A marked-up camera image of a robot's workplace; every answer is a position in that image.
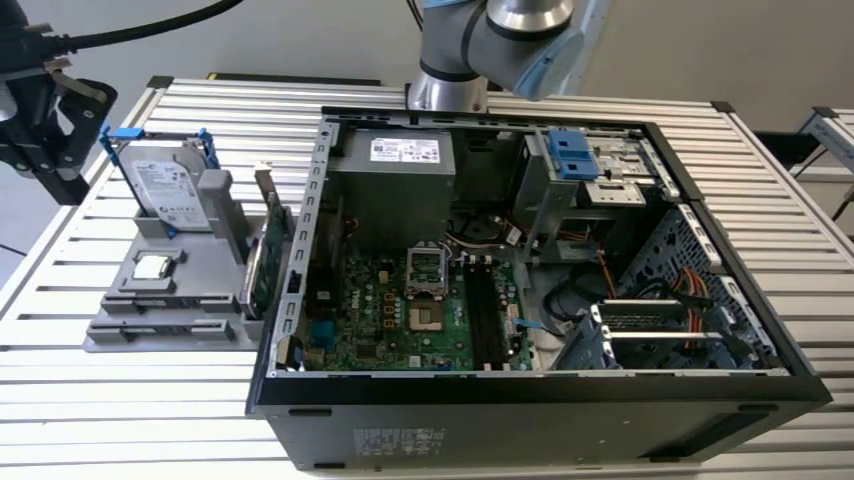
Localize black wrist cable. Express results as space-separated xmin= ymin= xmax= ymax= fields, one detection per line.
xmin=39 ymin=0 xmax=246 ymax=51

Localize grey parts rack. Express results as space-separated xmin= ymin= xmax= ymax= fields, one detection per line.
xmin=80 ymin=167 xmax=295 ymax=354

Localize CPU socket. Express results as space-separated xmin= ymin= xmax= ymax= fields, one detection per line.
xmin=407 ymin=298 xmax=447 ymax=334

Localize grey power supply unit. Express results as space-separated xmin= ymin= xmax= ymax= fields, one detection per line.
xmin=330 ymin=127 xmax=459 ymax=251

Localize metal socket cover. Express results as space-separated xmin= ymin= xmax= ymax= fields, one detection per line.
xmin=404 ymin=241 xmax=448 ymax=297

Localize aluminium side table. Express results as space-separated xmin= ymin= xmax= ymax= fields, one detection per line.
xmin=790 ymin=104 xmax=854 ymax=221

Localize black cable bundle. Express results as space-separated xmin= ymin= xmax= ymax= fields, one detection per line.
xmin=543 ymin=277 xmax=602 ymax=329

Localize hard disk in blue carrier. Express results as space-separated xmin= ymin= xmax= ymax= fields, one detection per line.
xmin=97 ymin=125 xmax=222 ymax=236

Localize silver CPU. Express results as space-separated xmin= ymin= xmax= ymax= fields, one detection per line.
xmin=131 ymin=253 xmax=176 ymax=280

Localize grey metal disk bay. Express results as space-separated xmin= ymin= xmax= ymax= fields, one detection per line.
xmin=551 ymin=298 xmax=766 ymax=372

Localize black open PC case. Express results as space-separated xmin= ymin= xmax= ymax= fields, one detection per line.
xmin=244 ymin=104 xmax=835 ymax=472

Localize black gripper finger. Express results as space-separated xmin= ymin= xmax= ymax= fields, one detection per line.
xmin=32 ymin=75 xmax=120 ymax=207

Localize orange red power wire bundle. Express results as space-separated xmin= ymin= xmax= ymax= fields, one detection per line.
xmin=558 ymin=227 xmax=617 ymax=301
xmin=670 ymin=267 xmax=710 ymax=354

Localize blue plastic drive latch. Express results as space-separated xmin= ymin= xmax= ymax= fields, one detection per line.
xmin=544 ymin=128 xmax=597 ymax=181

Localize green graphics card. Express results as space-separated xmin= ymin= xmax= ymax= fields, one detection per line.
xmin=240 ymin=158 xmax=296 ymax=321

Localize RAM stick with black chips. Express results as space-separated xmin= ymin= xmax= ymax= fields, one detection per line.
xmin=88 ymin=324 xmax=232 ymax=337
xmin=103 ymin=295 xmax=235 ymax=307

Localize green motherboard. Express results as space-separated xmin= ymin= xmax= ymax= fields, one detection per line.
xmin=303 ymin=244 xmax=539 ymax=374

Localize black yellow edge strip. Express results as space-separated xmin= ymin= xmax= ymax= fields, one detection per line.
xmin=206 ymin=71 xmax=383 ymax=85

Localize grey metal drive cage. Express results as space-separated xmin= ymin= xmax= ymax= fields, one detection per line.
xmin=522 ymin=127 xmax=659 ymax=264

